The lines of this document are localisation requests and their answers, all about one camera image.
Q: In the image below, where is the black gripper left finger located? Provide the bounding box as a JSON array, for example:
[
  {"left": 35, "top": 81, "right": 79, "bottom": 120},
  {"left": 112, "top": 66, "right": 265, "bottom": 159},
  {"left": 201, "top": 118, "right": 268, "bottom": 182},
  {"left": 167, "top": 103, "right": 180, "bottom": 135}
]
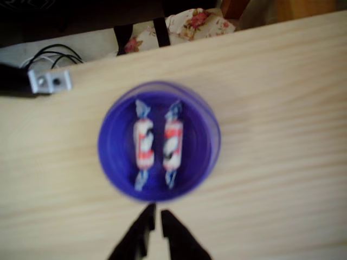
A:
[{"left": 107, "top": 203, "right": 157, "bottom": 260}]

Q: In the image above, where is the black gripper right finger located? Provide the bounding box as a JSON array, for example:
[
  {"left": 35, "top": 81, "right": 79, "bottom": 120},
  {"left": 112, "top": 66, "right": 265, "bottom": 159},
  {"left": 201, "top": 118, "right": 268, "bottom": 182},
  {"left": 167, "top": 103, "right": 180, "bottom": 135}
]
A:
[{"left": 161, "top": 209, "right": 212, "bottom": 260}]

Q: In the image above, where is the red white blue candy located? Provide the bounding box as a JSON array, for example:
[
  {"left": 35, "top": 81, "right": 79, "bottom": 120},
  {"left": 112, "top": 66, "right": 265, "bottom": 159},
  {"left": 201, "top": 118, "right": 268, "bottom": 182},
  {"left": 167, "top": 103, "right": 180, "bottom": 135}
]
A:
[
  {"left": 132, "top": 99, "right": 156, "bottom": 192},
  {"left": 162, "top": 99, "right": 184, "bottom": 188}
]

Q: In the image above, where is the purple plastic bowl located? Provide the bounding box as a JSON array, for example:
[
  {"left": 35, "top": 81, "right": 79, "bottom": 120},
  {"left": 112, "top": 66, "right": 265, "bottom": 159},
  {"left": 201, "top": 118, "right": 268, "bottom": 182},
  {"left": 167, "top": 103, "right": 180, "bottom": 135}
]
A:
[{"left": 97, "top": 80, "right": 222, "bottom": 203}]

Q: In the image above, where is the silver metal clamp block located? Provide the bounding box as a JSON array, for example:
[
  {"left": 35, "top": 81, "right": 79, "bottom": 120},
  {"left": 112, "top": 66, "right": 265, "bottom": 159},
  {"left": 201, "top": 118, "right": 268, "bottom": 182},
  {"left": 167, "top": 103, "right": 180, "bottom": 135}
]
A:
[{"left": 28, "top": 69, "right": 74, "bottom": 95}]

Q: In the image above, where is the black chair leg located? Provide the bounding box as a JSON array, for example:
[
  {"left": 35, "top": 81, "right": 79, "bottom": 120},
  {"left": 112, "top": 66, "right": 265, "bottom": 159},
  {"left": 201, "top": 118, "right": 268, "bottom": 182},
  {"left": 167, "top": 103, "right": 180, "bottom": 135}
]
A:
[
  {"left": 113, "top": 24, "right": 134, "bottom": 56},
  {"left": 153, "top": 15, "right": 171, "bottom": 48}
]

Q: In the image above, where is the black clamp body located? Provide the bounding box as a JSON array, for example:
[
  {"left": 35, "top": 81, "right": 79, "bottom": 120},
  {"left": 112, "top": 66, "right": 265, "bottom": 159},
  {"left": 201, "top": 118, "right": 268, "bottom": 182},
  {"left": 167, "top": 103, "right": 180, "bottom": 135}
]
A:
[{"left": 0, "top": 62, "right": 36, "bottom": 98}]

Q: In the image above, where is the floral patterned cloth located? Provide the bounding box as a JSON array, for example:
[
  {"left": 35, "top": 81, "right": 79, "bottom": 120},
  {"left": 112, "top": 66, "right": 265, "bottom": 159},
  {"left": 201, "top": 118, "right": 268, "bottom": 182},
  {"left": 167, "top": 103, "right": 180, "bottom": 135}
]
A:
[{"left": 124, "top": 8, "right": 236, "bottom": 54}]

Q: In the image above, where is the brown wooden furniture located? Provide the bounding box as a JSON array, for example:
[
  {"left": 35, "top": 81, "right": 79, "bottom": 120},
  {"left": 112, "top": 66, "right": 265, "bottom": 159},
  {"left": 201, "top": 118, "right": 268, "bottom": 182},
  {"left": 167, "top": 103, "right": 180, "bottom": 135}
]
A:
[{"left": 221, "top": 0, "right": 252, "bottom": 20}]

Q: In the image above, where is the black cable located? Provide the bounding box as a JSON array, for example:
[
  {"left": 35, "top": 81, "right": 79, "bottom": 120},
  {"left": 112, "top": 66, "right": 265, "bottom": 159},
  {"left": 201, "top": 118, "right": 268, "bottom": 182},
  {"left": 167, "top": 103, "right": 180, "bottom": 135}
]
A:
[{"left": 29, "top": 44, "right": 83, "bottom": 70}]

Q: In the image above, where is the white cable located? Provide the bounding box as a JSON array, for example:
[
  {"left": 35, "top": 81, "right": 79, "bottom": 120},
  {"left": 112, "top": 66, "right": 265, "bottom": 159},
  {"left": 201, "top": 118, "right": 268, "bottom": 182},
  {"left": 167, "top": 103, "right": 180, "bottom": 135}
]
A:
[{"left": 21, "top": 54, "right": 59, "bottom": 68}]

